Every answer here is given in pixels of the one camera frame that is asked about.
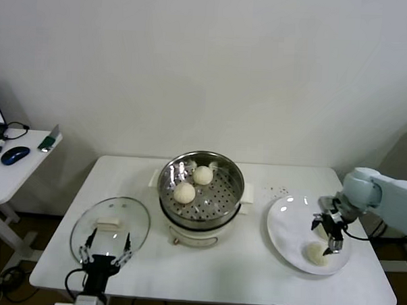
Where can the blue computer mouse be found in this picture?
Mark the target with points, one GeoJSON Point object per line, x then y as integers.
{"type": "Point", "coordinates": [16, 155]}

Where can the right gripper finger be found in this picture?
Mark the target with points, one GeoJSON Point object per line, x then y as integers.
{"type": "Point", "coordinates": [334, 246]}
{"type": "Point", "coordinates": [316, 222]}

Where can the green and white device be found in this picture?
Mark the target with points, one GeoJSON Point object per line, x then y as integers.
{"type": "Point", "coordinates": [48, 141]}

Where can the white round plate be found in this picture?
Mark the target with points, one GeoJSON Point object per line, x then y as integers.
{"type": "Point", "coordinates": [284, 230]}

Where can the white steamed baozi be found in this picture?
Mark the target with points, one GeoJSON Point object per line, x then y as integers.
{"type": "Point", "coordinates": [315, 253]}
{"type": "Point", "coordinates": [321, 232]}
{"type": "Point", "coordinates": [202, 175]}
{"type": "Point", "coordinates": [184, 193]}

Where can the white side desk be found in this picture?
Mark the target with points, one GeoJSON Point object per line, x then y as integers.
{"type": "Point", "coordinates": [20, 175]}

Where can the white floor power strip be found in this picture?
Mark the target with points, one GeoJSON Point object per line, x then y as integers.
{"type": "Point", "coordinates": [6, 277]}

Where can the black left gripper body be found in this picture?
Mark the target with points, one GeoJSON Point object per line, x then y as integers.
{"type": "Point", "coordinates": [98, 269]}

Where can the perforated steel steamer basket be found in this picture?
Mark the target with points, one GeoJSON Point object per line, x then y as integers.
{"type": "Point", "coordinates": [214, 207]}

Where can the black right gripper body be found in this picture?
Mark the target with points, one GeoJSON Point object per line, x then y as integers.
{"type": "Point", "coordinates": [332, 227]}

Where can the round glass lid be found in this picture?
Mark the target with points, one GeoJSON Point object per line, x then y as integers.
{"type": "Point", "coordinates": [120, 209]}

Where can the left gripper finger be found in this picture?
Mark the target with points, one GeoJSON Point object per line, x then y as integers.
{"type": "Point", "coordinates": [127, 247]}
{"type": "Point", "coordinates": [88, 247]}

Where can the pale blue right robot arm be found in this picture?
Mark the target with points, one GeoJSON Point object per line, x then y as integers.
{"type": "Point", "coordinates": [390, 198]}

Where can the white electric cooker pot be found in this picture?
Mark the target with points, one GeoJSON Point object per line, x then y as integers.
{"type": "Point", "coordinates": [193, 238]}

